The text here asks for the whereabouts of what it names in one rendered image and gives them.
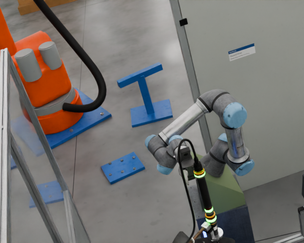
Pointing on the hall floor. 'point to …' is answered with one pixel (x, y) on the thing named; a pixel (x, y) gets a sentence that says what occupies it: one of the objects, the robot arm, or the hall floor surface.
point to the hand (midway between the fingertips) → (195, 179)
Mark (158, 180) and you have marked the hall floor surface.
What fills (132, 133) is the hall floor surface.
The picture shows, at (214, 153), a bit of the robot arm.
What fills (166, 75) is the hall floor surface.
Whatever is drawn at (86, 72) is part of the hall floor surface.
